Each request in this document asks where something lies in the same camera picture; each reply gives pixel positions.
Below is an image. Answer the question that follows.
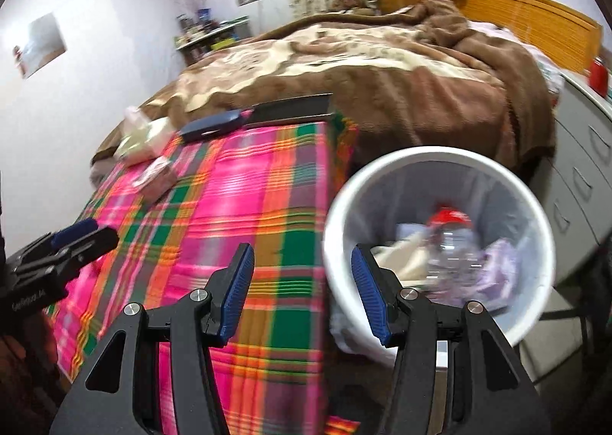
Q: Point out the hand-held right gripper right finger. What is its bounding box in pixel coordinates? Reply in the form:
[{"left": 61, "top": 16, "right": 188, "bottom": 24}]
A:
[{"left": 351, "top": 243, "right": 547, "bottom": 435}]

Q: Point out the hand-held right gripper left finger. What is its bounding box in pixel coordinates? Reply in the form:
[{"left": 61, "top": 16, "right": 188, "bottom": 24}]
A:
[{"left": 48, "top": 243, "right": 256, "bottom": 435}]

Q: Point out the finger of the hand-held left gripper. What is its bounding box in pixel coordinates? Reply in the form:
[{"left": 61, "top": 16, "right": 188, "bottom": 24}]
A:
[
  {"left": 7, "top": 218, "right": 100, "bottom": 269},
  {"left": 10, "top": 226, "right": 120, "bottom": 283}
]

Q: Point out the white trash bin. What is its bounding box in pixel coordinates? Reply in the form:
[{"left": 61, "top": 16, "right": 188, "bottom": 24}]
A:
[{"left": 322, "top": 147, "right": 558, "bottom": 359}]

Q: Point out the clear red-capped plastic bottle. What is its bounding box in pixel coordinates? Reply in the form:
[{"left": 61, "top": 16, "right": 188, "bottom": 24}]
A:
[{"left": 423, "top": 208, "right": 483, "bottom": 287}]

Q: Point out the pink plaid cloth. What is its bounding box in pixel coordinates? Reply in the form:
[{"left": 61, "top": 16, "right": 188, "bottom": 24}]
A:
[{"left": 45, "top": 112, "right": 361, "bottom": 435}]

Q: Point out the pink snack packet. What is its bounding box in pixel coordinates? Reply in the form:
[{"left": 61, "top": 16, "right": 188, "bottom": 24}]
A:
[{"left": 131, "top": 158, "right": 177, "bottom": 204}]

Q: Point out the tissue pack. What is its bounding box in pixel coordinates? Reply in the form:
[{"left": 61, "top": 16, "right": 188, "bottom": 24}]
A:
[{"left": 114, "top": 106, "right": 175, "bottom": 163}]

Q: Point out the purple wrapper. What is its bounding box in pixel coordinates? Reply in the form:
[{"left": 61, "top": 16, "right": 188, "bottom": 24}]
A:
[{"left": 478, "top": 239, "right": 522, "bottom": 306}]

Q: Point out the dark blue case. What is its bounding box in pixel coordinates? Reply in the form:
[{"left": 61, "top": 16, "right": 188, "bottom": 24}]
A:
[{"left": 179, "top": 111, "right": 244, "bottom": 144}]

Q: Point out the black tablet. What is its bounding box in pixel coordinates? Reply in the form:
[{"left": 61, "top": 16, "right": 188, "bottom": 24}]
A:
[{"left": 244, "top": 93, "right": 334, "bottom": 129}]

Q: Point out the brown patterned blanket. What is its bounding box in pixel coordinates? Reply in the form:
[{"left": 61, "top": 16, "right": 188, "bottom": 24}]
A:
[{"left": 91, "top": 0, "right": 558, "bottom": 178}]

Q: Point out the cluster of bottles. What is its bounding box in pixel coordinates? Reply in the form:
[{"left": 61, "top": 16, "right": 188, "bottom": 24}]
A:
[{"left": 177, "top": 8, "right": 223, "bottom": 46}]

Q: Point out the white side table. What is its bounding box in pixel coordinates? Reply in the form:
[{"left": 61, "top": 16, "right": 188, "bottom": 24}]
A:
[{"left": 174, "top": 16, "right": 252, "bottom": 65}]

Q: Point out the grey drawer cabinet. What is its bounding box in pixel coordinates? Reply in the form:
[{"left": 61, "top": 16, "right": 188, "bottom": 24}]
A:
[{"left": 519, "top": 69, "right": 612, "bottom": 383}]

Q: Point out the pink bedsheet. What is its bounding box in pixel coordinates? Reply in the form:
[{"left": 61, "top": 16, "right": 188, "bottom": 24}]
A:
[{"left": 466, "top": 19, "right": 565, "bottom": 96}]

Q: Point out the red jar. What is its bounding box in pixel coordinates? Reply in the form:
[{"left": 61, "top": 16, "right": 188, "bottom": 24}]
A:
[{"left": 589, "top": 56, "right": 610, "bottom": 95}]

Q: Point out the wooden bed headboard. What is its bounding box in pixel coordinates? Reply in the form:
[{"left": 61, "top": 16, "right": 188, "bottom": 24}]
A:
[{"left": 461, "top": 0, "right": 603, "bottom": 75}]

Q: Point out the wall picture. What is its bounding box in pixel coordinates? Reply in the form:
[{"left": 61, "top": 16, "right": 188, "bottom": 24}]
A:
[{"left": 13, "top": 13, "right": 67, "bottom": 79}]

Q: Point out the black metal frame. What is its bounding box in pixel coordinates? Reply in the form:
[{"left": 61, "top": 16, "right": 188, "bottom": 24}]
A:
[{"left": 540, "top": 303, "right": 594, "bottom": 369}]

